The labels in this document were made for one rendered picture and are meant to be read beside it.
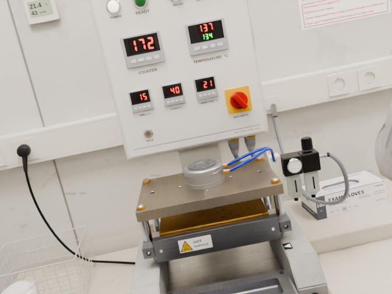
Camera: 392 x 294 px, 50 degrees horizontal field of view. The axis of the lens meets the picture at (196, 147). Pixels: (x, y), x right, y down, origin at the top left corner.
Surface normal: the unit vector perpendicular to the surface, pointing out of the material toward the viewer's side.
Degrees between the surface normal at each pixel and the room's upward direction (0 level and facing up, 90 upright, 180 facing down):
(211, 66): 90
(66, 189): 90
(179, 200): 0
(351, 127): 90
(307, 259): 41
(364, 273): 0
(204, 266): 0
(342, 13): 90
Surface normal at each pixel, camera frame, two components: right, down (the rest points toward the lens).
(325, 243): 0.10, 0.23
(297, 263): -0.11, -0.56
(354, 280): -0.19, -0.95
